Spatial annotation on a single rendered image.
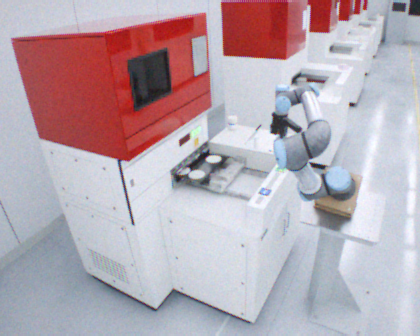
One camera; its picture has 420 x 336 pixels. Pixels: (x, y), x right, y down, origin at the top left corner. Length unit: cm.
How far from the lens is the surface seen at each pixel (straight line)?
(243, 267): 185
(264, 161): 213
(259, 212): 162
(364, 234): 178
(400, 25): 1394
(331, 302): 247
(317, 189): 162
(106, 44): 140
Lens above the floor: 193
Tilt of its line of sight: 30 degrees down
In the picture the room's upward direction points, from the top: 4 degrees counter-clockwise
